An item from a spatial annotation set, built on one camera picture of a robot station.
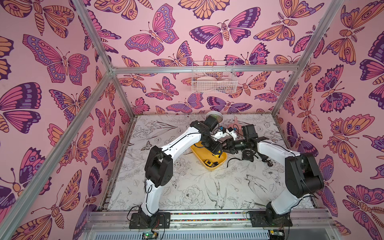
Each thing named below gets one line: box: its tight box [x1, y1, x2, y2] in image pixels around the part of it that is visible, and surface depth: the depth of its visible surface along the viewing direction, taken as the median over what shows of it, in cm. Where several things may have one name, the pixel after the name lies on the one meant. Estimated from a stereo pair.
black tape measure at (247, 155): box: [227, 149, 256, 168], surface depth 95 cm
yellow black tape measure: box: [204, 159, 219, 168], surface depth 89 cm
